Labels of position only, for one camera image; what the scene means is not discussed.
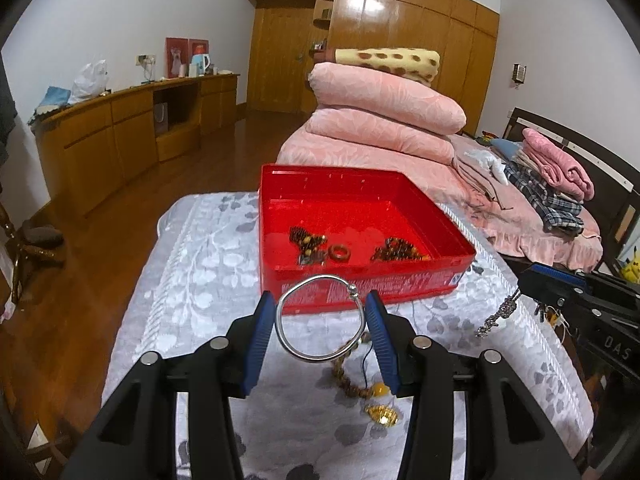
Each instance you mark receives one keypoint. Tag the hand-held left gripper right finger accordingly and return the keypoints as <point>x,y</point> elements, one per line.
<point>382,340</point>

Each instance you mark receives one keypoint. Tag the red plastic tray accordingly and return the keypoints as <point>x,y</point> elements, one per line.
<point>350,210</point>

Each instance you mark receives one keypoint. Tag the beige folded cloth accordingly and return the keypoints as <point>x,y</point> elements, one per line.
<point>475,180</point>

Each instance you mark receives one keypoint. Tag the blue cloth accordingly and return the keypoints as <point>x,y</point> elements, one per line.
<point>50,100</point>

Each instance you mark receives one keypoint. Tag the red picture card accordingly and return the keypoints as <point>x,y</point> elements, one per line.
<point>197,41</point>
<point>176,57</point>

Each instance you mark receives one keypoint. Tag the folded pink blanket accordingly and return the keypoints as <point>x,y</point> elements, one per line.
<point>555,165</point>

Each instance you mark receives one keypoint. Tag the wooden coat rack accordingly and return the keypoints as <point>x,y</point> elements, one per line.
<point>25,255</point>

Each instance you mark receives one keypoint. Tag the light blue kettle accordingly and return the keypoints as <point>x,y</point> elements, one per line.
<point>200,62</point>

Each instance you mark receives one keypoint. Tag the silver bangle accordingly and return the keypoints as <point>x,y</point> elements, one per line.
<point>353,288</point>

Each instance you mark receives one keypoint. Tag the grey paper bag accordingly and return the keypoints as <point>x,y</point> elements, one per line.
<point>160,119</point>

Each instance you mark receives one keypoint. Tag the folded pink quilt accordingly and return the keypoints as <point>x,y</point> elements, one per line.
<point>390,100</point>
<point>375,135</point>

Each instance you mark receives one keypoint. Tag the brown wooden bangle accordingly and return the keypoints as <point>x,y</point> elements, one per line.
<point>331,255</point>

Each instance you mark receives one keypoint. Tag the white cloth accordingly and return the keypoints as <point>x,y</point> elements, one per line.
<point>487,162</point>

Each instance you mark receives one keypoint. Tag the dark wooden headboard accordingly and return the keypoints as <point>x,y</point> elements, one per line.
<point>575,150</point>

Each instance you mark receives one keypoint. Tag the grey leaf printed tablecloth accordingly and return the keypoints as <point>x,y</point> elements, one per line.
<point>200,285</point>

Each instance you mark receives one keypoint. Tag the wall socket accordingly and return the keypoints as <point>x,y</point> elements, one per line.
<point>146,60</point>

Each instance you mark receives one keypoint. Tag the plaid folded clothing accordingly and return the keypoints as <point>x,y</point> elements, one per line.
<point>545,205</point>

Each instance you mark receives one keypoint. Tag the wooden wardrobe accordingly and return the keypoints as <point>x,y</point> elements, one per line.
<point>400,25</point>

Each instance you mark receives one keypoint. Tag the wooden chair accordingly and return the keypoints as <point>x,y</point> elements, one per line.
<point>57,447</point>

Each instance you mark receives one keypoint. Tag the wooden door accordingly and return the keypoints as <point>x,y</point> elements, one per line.
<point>277,60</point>

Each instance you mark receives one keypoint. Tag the yellow plush toy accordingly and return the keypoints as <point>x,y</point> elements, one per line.
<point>631,267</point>

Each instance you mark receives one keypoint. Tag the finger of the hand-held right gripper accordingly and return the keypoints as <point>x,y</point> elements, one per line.
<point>555,292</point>
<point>555,271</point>

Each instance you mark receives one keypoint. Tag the wooden sideboard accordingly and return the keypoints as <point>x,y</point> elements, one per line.
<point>100,145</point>

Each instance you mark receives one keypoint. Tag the dark coats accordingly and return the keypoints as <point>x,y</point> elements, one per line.
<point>6,110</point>

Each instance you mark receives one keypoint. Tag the blue pillow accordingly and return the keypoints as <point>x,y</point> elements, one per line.
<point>505,147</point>

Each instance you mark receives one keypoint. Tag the bed with pink sheet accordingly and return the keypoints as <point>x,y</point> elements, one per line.
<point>525,240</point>

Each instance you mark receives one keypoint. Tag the white plastic bag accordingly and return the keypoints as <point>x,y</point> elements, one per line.
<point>90,82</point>

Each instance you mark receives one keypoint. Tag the wall mounted device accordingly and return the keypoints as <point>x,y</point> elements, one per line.
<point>519,73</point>

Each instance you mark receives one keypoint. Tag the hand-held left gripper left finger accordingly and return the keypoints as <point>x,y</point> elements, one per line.
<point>260,340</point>

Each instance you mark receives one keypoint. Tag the yellow spotted blanket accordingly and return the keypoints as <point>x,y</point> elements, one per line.
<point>395,62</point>

